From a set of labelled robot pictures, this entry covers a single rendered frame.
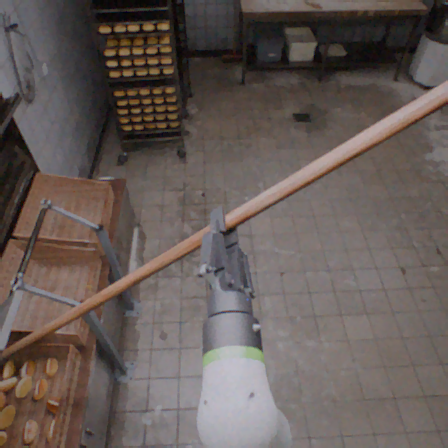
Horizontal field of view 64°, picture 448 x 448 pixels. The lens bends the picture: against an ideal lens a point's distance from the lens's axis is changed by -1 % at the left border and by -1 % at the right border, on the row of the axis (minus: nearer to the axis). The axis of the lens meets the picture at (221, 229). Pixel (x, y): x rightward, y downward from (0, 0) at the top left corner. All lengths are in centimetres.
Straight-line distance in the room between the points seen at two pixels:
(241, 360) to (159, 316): 232
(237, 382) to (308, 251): 272
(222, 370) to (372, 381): 231
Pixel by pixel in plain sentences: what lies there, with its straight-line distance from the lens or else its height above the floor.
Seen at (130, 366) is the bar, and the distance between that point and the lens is 271.
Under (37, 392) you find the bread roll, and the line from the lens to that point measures 213.
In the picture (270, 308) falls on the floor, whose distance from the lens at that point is 284.
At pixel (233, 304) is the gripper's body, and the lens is 57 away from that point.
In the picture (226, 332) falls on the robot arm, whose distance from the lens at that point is 54.
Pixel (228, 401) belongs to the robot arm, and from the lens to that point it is 50.
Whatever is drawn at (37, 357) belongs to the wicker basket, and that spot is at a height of 60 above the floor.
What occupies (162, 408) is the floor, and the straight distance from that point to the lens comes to 260.
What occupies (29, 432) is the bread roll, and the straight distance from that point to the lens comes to 208.
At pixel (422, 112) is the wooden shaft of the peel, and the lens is 62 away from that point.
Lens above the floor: 250
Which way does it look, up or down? 50 degrees down
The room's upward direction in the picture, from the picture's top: straight up
